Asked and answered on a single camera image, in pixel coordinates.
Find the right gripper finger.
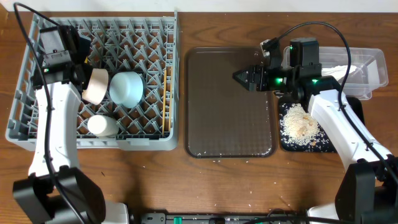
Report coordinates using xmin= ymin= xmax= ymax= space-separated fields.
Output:
xmin=233 ymin=65 xmax=251 ymax=76
xmin=233 ymin=73 xmax=251 ymax=90

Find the white saucer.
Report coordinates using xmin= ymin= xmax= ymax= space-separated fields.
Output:
xmin=82 ymin=68 xmax=109 ymax=105

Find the light blue bowl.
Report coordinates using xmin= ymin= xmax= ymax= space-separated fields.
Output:
xmin=109 ymin=72 xmax=144 ymax=108

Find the white cup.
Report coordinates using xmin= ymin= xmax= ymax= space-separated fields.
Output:
xmin=87 ymin=114 xmax=119 ymax=138

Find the white paper napkin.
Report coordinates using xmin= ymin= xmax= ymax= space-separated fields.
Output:
xmin=322 ymin=65 xmax=348 ymax=83

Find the long wooden chopstick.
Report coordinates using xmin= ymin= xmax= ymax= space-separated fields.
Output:
xmin=162 ymin=68 xmax=167 ymax=136

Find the short wooden chopstick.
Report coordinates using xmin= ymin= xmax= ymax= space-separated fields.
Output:
xmin=169 ymin=67 xmax=174 ymax=132

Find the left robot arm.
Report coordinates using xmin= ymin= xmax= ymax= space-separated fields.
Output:
xmin=13 ymin=25 xmax=129 ymax=223

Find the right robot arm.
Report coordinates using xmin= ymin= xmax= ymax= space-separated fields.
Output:
xmin=233 ymin=37 xmax=397 ymax=223

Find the grey dishwasher rack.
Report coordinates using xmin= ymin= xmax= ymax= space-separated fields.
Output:
xmin=4 ymin=11 xmax=180 ymax=152

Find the dark brown serving tray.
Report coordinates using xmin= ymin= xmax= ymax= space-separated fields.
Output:
xmin=184 ymin=47 xmax=278 ymax=159

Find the spilled rice pile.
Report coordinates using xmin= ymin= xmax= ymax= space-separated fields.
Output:
xmin=279 ymin=103 xmax=330 ymax=149

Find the black rectangular tray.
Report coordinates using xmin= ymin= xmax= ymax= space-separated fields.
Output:
xmin=277 ymin=95 xmax=364 ymax=154

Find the clear plastic bin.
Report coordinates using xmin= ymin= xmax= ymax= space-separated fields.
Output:
xmin=281 ymin=46 xmax=389 ymax=101

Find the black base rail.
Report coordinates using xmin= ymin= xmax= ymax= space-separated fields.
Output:
xmin=130 ymin=212 xmax=296 ymax=224

